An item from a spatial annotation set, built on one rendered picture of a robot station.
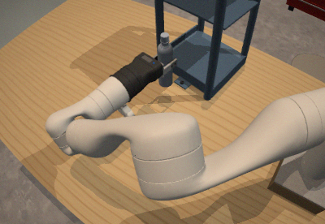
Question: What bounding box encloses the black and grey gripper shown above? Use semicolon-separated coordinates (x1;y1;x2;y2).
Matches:
96;52;177;117

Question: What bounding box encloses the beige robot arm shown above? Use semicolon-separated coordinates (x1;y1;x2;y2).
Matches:
45;87;325;200

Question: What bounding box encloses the dark grey cylinder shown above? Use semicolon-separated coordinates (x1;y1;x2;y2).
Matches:
157;32;173;88

